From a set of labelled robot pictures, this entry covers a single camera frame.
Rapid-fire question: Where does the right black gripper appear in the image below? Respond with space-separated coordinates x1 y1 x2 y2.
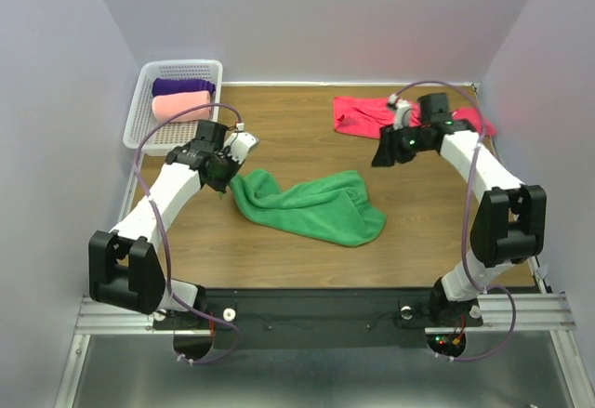
369 121 432 167

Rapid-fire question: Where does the green towel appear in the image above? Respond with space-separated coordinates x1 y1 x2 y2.
230 169 387 247

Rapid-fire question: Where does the pink towel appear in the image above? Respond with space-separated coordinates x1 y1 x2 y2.
152 91 211 123

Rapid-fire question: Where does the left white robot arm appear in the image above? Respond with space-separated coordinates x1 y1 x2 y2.
88 121 258 328

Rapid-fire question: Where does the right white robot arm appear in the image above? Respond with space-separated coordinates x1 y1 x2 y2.
372 93 547 324

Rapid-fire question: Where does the red towel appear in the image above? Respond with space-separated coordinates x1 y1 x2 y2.
333 97 496 139

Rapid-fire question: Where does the rolled purple towel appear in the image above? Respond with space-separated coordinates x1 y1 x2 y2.
152 78 217 97

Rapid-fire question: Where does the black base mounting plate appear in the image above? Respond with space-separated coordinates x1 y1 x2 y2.
152 287 484 351

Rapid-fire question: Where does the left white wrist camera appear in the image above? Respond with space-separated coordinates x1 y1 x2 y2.
223 131 259 165

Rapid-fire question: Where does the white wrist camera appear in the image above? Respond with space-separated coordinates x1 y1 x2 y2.
223 131 259 165
387 94 413 129

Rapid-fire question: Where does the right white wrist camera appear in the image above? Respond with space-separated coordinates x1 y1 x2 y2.
387 94 413 129

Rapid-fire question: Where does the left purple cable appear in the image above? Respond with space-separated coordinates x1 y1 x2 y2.
132 102 245 366

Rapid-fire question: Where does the purple cable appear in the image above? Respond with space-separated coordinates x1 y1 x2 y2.
132 102 245 366
392 79 517 363

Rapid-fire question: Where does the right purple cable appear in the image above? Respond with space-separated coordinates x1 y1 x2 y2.
392 79 517 363

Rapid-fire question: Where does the aluminium frame rail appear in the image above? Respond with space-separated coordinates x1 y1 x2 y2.
74 294 576 336

